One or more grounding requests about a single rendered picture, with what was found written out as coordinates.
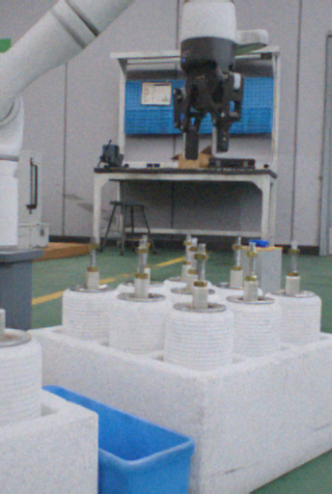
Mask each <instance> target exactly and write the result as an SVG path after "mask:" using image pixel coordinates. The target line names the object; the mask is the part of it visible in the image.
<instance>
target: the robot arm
mask: <svg viewBox="0 0 332 494"><path fill-rule="evenodd" d="M135 1H136V0H60V1H59V2H58V3H57V4H56V5H55V6H53V7H52V8H51V9H50V10H49V12H48V13H47V14H46V15H45V16H44V17H43V18H42V19H41V20H40V21H39V22H37V23H36V24H35V25H34V26H33V27H32V28H31V30H30V31H28V32H27V33H26V34H25V35H24V36H23V37H22V38H20V39H19V40H18V42H16V43H15V44H14V45H13V46H12V48H11V49H10V50H9V51H8V52H6V53H4V54H3V55H2V56H0V252H13V251H17V224H18V195H19V153H20V150H21V147H22V140H23V117H24V108H23V99H22V95H21V93H22V92H23V91H24V90H25V89H26V88H28V86H29V85H30V84H31V83H32V82H33V81H34V80H35V79H37V78H38V77H39V76H41V75H42V74H45V73H47V72H48V71H49V70H50V69H53V68H55V67H57V66H60V65H61V64H63V63H65V62H67V61H69V60H70V59H72V58H74V57H76V56H78V55H79V53H80V52H81V51H83V50H84V49H85V48H86V47H87V46H88V45H89V44H90V43H91V42H93V41H94V40H95V39H96V38H98V37H99V35H100V34H101V33H102V32H103V31H104V29H105V28H106V27H108V26H109V25H110V24H111V23H112V22H113V21H114V20H116V19H117V18H118V17H119V15H120V14H121V13H122V12H124V11H125V10H126V9H127V8H128V7H129V6H130V5H131V4H132V3H133V2H135ZM266 46H268V33H267V32H266V31H265V30H264V29H255V30H247V31H239V30H236V29H235V0H183V9H182V16H181V24H180V67H181V69H183V70H184V71H185V72H186V74H187V76H186V81H185V85H184V87H183V88H175V89H174V125H175V129H178V130H180V131H181V132H182V134H183V137H182V157H183V160H189V161H196V160H198V149H199V134H196V133H198V131H199V128H200V124H201V120H202V119H205V118H206V116H207V113H208V112H209V113H210V117H211V120H212V124H213V125H215V128H213V129H212V134H211V155H212V156H215V157H226V156H227V155H228V148H229V129H230V128H231V127H232V123H233V122H239V121H240V119H241V112H242V102H243V93H244V82H245V76H244V75H241V74H238V73H234V72H230V71H231V70H232V69H233V68H234V67H235V57H238V56H241V54H245V53H248V52H251V51H255V50H258V49H261V48H264V47H266ZM231 101H232V102H233V103H234V112H230V110H231V104H230V102H231ZM221 103H222V104H221ZM192 107H193V108H194V111H192ZM180 114H183V118H182V121H181V120H180ZM218 114H221V116H218ZM192 118H195V120H194V123H192Z"/></svg>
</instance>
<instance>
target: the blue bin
mask: <svg viewBox="0 0 332 494"><path fill-rule="evenodd" d="M41 389H43V390H45V391H48V393H50V394H52V395H55V396H57V397H59V398H64V399H65V400H67V401H70V402H73V403H76V404H79V405H81V407H83V408H86V409H88V410H90V411H93V412H96V413H97V414H98V446H97V494H187V491H188V480H190V466H191V455H192V454H194V452H195V441H194V438H193V437H191V436H189V435H185V434H183V433H180V432H177V431H175V430H172V429H170V428H167V427H165V426H162V425H157V424H155V423H152V421H149V420H147V419H144V418H142V417H138V416H136V415H133V414H131V413H128V412H124V411H123V410H120V409H118V408H115V407H113V406H109V404H107V403H104V402H102V401H99V400H96V399H93V398H89V397H86V396H84V395H81V394H78V393H76V392H74V391H71V390H70V389H68V388H66V387H62V386H60V385H43V386H41Z"/></svg>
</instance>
